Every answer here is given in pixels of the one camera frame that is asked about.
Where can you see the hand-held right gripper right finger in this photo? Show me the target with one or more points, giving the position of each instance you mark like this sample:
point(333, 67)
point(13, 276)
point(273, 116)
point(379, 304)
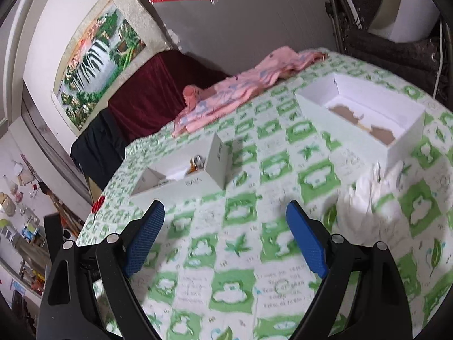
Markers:
point(306, 241)

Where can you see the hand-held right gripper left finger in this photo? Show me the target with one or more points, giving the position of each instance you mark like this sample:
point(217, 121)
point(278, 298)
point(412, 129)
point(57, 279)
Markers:
point(145, 241)

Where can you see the small white cardboard box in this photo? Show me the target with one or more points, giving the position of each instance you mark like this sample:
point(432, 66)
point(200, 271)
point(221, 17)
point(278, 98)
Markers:
point(184, 187)

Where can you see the orange tassel pendant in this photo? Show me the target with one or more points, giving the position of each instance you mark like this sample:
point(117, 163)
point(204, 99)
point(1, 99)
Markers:
point(193, 167)

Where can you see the small red object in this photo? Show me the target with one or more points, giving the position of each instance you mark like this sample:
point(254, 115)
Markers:
point(99, 204)

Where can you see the green printed tablecloth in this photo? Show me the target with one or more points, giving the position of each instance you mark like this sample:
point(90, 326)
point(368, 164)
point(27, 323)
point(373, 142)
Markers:
point(247, 255)

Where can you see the crumpled white tissue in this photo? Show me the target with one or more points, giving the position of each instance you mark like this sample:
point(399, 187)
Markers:
point(364, 191)

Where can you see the black speaker box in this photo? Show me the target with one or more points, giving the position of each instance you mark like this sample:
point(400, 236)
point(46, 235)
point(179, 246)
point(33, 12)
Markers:
point(53, 232)

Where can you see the black cloth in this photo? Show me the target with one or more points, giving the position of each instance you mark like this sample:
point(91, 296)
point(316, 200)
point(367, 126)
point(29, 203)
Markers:
point(97, 148)

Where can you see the large white shallow box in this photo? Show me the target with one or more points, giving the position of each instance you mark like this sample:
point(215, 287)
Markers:
point(354, 138)

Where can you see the shelf with assorted clutter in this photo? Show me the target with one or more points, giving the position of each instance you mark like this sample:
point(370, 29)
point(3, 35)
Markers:
point(21, 233)

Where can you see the dark red velvet cloth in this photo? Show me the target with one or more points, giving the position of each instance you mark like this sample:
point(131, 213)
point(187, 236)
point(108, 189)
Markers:
point(152, 95)

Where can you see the pink patterned cloth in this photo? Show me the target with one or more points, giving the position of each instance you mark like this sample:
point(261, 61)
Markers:
point(230, 94)

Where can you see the metal folding chair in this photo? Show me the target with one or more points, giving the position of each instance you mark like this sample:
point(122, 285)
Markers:
point(336, 17)

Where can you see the landscape wall poster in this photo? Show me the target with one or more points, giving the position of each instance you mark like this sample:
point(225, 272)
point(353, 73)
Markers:
point(95, 71)

